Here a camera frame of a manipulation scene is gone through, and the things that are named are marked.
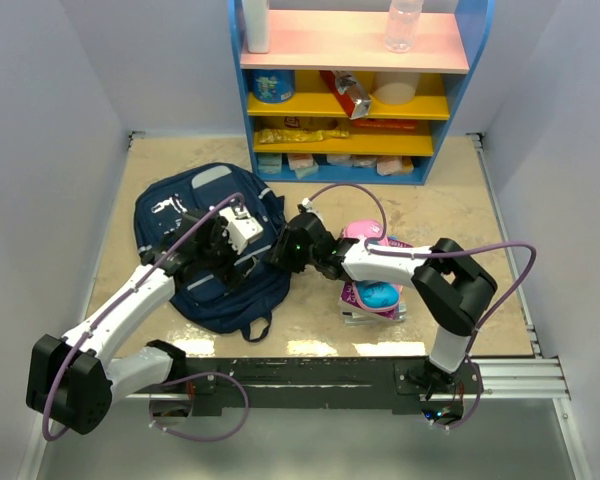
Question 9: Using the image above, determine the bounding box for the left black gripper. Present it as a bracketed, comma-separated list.
[197, 217, 258, 291]

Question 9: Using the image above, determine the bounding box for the navy blue backpack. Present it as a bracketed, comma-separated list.
[133, 163, 291, 343]

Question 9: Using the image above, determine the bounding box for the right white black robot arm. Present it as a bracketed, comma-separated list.
[265, 211, 497, 395]

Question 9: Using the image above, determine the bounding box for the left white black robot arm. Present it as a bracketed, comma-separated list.
[26, 207, 263, 441]

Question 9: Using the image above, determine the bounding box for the green sponge pack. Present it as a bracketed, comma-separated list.
[256, 153, 283, 175]

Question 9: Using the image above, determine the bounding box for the yellow snack bag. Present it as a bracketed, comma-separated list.
[257, 128, 350, 145]

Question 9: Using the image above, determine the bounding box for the orange pink sponge pack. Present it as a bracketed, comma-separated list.
[376, 156, 414, 176]

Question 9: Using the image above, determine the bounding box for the stack of books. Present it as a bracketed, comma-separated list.
[338, 221, 411, 322]

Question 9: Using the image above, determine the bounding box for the pink blue pencil case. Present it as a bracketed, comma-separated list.
[339, 220, 402, 315]

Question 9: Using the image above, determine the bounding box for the orange flat box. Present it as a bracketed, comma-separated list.
[351, 118, 418, 132]

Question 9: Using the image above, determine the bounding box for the blue shelf unit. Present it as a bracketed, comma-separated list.
[228, 1, 495, 185]

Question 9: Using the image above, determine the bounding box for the red silver snack box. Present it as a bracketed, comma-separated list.
[319, 70, 372, 120]

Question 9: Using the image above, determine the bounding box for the blue round can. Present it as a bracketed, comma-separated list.
[252, 69, 295, 104]

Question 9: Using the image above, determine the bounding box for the white plastic tub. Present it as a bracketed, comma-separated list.
[372, 71, 421, 105]

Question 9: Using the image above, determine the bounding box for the white cylinder bottle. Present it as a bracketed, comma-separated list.
[242, 0, 270, 54]

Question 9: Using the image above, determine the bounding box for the clear plastic water bottle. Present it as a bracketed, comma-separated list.
[384, 0, 424, 53]

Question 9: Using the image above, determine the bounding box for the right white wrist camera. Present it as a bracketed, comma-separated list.
[297, 198, 323, 221]

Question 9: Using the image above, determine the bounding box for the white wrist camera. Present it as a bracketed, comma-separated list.
[297, 198, 323, 221]
[219, 206, 264, 254]

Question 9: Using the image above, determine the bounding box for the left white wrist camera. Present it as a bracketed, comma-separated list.
[219, 206, 264, 254]

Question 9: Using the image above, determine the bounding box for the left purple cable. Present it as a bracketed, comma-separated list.
[41, 191, 251, 443]

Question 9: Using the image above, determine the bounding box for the purple cable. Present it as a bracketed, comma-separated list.
[41, 191, 251, 443]
[301, 182, 538, 431]

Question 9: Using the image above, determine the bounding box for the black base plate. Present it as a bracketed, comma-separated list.
[140, 356, 483, 420]

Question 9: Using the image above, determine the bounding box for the aluminium frame rail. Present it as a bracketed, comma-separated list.
[469, 357, 573, 401]

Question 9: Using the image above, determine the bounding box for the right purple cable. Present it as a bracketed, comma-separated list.
[301, 182, 538, 431]

